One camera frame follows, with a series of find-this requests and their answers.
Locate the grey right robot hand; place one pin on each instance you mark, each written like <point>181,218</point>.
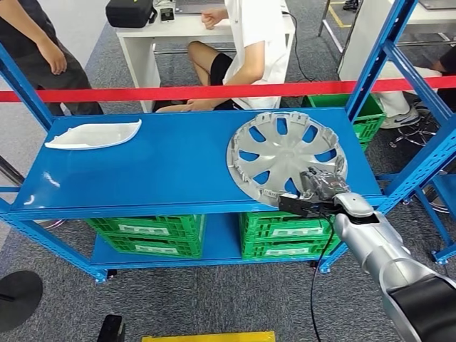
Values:
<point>325,186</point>

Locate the silver plastic wheel hubcap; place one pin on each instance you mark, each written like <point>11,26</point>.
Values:
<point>281,156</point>

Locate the blue metal shelf rack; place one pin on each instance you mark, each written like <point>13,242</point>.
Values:
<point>160,165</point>
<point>443,189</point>

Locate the white curved plastic part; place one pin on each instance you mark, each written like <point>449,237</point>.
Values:
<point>92,137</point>

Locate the green plastic crate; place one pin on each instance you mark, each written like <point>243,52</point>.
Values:
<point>192,229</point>
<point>370,127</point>
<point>189,248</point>
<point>364,146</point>
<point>253,250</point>
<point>249,226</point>

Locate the chrome office chair base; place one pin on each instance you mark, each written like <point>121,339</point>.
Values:
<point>417,130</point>

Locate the yellow floor tape square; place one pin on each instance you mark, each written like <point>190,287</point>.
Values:
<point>214,337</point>

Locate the red barrier belt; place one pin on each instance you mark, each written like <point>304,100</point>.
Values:
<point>178,92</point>

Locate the grey laptop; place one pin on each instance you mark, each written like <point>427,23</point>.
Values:
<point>199,7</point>

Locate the black carry bag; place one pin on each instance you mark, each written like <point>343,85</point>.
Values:
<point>130,13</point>

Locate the black barrier stanchion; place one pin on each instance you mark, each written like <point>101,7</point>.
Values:
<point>20,299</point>

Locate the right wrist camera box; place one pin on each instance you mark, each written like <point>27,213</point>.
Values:
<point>295,205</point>

